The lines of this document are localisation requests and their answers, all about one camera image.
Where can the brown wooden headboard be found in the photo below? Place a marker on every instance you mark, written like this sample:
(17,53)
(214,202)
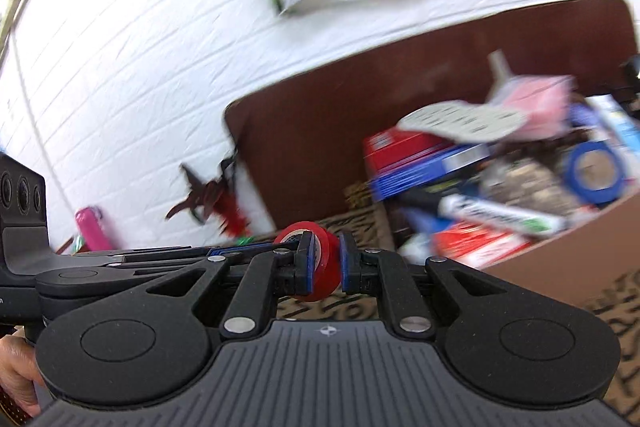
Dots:
(325,132)

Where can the white blue toothpaste tube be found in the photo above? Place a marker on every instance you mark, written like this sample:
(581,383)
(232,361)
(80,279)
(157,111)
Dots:
(615,122)

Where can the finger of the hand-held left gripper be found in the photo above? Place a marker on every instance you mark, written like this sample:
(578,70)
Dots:
(170,268)
(175,252)

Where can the red feather shuttlecock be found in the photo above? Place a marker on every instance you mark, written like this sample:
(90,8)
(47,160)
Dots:
(210,197)

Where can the blue tape roll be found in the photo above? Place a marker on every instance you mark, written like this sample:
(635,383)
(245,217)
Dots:
(571,179)

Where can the person's left hand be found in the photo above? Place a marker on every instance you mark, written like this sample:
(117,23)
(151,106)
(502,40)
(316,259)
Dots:
(17,367)

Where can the floral insole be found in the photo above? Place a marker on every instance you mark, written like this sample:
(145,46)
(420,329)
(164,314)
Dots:
(460,119)

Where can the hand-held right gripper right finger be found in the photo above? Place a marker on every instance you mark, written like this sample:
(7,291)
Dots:
(347,267)

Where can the letter print blanket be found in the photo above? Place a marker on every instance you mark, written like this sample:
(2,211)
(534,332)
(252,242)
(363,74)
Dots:
(620,307)

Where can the large blue flat box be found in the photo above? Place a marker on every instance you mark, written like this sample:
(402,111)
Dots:
(425,177)

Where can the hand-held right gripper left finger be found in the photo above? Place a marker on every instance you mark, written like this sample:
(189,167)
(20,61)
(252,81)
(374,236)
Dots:
(305,267)

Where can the brown cardboard box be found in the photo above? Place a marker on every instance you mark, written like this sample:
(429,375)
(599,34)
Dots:
(575,252)

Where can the red flat box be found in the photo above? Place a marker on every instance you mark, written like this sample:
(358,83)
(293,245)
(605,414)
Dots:
(400,147)

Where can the pink plastic bag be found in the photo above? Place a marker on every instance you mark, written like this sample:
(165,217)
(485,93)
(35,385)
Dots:
(540,102)

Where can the white marker pen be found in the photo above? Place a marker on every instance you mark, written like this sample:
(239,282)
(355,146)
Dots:
(500,214)

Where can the red white small box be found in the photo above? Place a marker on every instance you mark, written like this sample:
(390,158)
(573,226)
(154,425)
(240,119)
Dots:
(475,242)

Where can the red tape roll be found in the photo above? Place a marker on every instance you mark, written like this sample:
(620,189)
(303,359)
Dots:
(327,267)

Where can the pink water bottle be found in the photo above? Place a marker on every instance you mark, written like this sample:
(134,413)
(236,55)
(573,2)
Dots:
(95,227)

